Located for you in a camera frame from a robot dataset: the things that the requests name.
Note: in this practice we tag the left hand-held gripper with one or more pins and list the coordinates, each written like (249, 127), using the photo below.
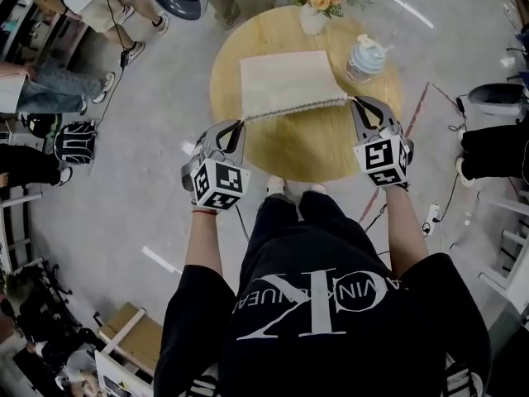
(219, 184)

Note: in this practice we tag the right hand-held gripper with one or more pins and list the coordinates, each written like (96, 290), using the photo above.
(384, 159)

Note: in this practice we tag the person's right forearm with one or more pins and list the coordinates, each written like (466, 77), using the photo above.
(407, 230)

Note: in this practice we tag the person's left forearm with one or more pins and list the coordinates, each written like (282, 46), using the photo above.
(204, 242)

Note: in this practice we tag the glass jar with blue lid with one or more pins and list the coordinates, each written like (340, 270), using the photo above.
(363, 62)

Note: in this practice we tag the person's white shoe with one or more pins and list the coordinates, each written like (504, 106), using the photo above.
(319, 189)
(275, 185)

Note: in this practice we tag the round wooden side table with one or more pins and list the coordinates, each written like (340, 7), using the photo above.
(310, 151)

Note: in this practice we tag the person's black trousers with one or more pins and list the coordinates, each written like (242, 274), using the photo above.
(318, 217)

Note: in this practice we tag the white power strip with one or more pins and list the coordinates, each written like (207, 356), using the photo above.
(432, 217)

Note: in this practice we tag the white vase with flowers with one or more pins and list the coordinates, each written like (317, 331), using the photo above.
(312, 21)

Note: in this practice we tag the black backpack with white stripes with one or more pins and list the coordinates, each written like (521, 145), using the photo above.
(74, 143)

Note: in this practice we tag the black helmet with green trim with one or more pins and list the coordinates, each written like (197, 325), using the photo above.
(41, 124)

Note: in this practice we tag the white desk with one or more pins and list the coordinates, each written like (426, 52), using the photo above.
(20, 199)

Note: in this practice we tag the white table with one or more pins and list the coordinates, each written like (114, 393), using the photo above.
(124, 331)

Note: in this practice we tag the brown cardboard sheet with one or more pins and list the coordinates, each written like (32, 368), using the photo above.
(144, 341)

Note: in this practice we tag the person's black printed shirt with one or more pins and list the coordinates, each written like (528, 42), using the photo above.
(310, 366)

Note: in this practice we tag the black office chair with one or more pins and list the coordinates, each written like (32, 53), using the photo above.
(41, 304)

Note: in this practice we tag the white desk frame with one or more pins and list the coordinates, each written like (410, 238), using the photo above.
(508, 271)

